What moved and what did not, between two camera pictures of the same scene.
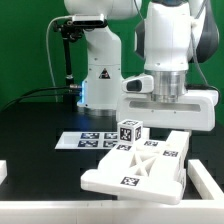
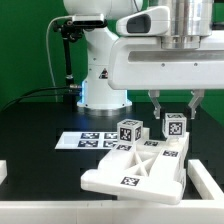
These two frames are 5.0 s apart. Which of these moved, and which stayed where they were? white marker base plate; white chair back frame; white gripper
Moved: white gripper
Stayed: white marker base plate; white chair back frame
